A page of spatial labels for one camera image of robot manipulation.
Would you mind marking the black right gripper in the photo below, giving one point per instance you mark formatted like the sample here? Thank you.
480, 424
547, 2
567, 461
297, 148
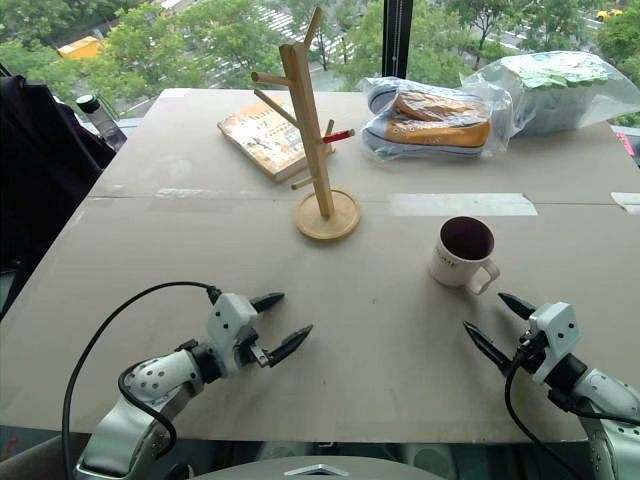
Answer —
530, 352

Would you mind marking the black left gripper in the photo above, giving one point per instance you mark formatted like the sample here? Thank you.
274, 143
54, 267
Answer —
250, 350

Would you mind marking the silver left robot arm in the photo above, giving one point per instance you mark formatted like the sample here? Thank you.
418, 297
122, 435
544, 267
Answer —
150, 380

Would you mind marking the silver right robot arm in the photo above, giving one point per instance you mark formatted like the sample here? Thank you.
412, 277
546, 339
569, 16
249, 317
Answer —
607, 395

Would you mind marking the wooden mug tree stand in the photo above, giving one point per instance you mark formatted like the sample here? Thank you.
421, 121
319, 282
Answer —
312, 150

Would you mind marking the white mug with dark inside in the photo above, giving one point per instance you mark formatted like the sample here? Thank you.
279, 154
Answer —
452, 267

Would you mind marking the long white tape strip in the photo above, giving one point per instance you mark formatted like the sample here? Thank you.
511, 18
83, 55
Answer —
462, 204

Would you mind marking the grey rounded robot torso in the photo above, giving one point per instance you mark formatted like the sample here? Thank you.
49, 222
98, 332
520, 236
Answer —
315, 470

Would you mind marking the short white tape strip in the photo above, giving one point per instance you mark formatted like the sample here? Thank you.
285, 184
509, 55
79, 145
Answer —
627, 202

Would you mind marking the yellow paperback book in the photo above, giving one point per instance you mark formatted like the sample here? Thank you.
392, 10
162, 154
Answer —
260, 137

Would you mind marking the red pen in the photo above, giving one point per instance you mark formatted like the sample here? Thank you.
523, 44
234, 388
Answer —
339, 136

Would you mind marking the orange canvas sneaker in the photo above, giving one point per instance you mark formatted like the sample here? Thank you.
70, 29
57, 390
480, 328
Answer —
435, 106
430, 135

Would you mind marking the clear plastic shoe bag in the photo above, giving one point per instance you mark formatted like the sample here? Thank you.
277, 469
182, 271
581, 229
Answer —
495, 120

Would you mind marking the white green patterned package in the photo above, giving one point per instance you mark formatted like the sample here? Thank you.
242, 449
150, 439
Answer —
565, 92

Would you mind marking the large clear plastic bag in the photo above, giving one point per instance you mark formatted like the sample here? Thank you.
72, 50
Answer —
492, 82

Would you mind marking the bottle with black cap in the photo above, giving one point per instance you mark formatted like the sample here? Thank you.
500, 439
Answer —
97, 115

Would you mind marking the black fabric bag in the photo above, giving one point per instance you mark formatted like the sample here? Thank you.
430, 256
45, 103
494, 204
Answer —
40, 165

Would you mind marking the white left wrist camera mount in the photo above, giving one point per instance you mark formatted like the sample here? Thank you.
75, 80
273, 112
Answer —
227, 320

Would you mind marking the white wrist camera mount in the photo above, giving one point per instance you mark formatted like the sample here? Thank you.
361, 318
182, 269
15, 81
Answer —
227, 320
557, 330

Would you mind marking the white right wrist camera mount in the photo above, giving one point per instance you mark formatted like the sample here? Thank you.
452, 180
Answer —
557, 330

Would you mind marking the dark window frame post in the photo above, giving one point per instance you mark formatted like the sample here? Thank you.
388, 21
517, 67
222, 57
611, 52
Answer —
397, 37

